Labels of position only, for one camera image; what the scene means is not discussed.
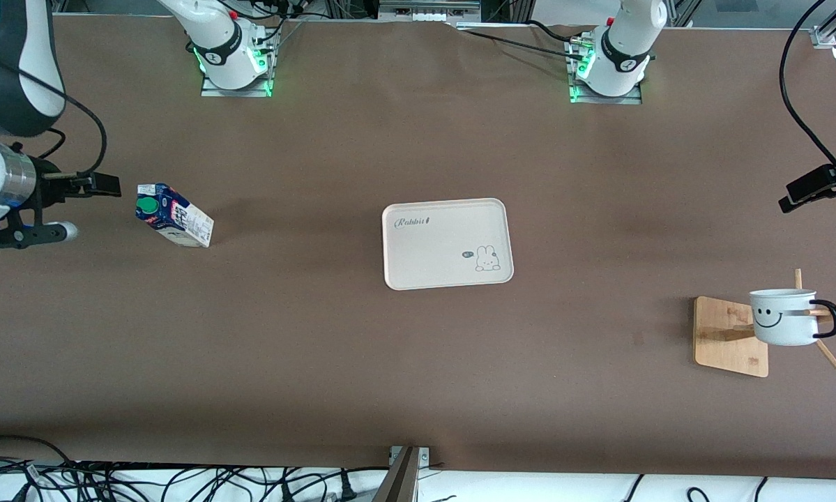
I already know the cream rabbit print tray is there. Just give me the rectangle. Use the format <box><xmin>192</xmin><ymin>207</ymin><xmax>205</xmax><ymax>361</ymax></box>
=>
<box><xmin>381</xmin><ymin>198</ymin><xmax>515</xmax><ymax>291</ymax></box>

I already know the long black base cable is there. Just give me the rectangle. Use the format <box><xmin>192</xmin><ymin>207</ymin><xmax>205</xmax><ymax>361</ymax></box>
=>
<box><xmin>459</xmin><ymin>29</ymin><xmax>589</xmax><ymax>60</ymax></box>

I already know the wooden mug stand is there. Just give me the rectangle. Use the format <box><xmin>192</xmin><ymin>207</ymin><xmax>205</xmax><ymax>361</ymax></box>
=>
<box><xmin>693</xmin><ymin>268</ymin><xmax>836</xmax><ymax>379</ymax></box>

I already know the white smiley face mug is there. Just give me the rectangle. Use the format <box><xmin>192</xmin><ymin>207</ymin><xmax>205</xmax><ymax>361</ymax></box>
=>
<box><xmin>749</xmin><ymin>288</ymin><xmax>836</xmax><ymax>347</ymax></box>

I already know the blue white milk carton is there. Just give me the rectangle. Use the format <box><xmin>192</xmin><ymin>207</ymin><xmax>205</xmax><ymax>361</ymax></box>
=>
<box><xmin>135</xmin><ymin>183</ymin><xmax>215</xmax><ymax>248</ymax></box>

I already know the grey power strip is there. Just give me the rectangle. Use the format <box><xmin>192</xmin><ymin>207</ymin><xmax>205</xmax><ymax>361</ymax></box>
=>
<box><xmin>378</xmin><ymin>0</ymin><xmax>482</xmax><ymax>22</ymax></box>

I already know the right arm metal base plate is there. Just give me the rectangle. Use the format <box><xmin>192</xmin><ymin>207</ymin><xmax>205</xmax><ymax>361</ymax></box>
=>
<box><xmin>200</xmin><ymin>42</ymin><xmax>279</xmax><ymax>98</ymax></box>

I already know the grey metal camera post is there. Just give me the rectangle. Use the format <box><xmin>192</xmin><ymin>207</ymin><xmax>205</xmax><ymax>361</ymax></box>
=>
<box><xmin>372</xmin><ymin>445</ymin><xmax>432</xmax><ymax>502</ymax></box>

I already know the short black base cable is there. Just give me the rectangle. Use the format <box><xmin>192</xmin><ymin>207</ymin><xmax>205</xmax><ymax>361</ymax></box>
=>
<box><xmin>526</xmin><ymin>20</ymin><xmax>586</xmax><ymax>44</ymax></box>

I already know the brown table cover sheet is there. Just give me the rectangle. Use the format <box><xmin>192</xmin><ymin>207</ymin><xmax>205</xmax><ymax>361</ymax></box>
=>
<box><xmin>0</xmin><ymin>15</ymin><xmax>836</xmax><ymax>482</ymax></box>

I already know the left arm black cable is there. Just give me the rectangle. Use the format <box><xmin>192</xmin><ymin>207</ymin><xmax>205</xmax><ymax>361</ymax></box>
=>
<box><xmin>779</xmin><ymin>0</ymin><xmax>836</xmax><ymax>172</ymax></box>

